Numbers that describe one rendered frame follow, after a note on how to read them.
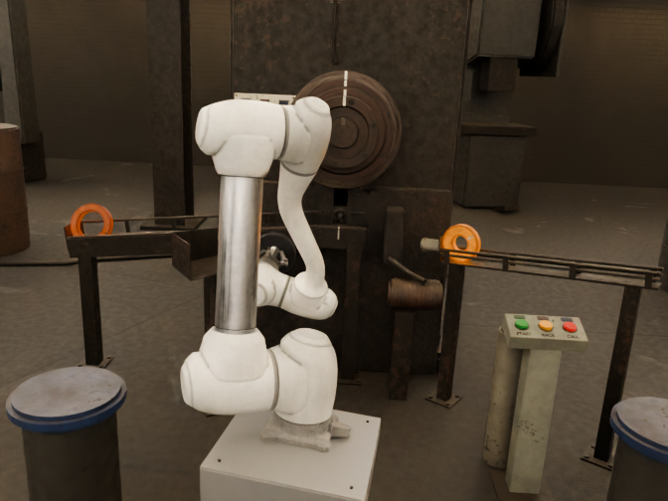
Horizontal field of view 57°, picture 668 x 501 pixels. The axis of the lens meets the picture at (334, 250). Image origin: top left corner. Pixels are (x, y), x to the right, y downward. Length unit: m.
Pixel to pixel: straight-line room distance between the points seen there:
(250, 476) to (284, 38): 1.80
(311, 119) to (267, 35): 1.27
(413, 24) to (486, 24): 4.01
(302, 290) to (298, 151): 0.50
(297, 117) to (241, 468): 0.83
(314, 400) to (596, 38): 8.02
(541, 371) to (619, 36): 7.52
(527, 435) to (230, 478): 1.05
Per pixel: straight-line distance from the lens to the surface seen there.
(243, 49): 2.72
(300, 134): 1.47
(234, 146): 1.43
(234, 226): 1.45
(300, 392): 1.56
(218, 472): 1.54
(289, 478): 1.52
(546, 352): 2.06
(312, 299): 1.83
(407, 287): 2.53
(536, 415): 2.16
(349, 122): 2.44
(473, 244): 2.48
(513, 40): 6.78
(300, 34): 2.69
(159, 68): 5.30
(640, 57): 9.38
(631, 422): 1.98
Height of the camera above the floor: 1.34
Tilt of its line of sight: 16 degrees down
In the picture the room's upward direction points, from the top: 3 degrees clockwise
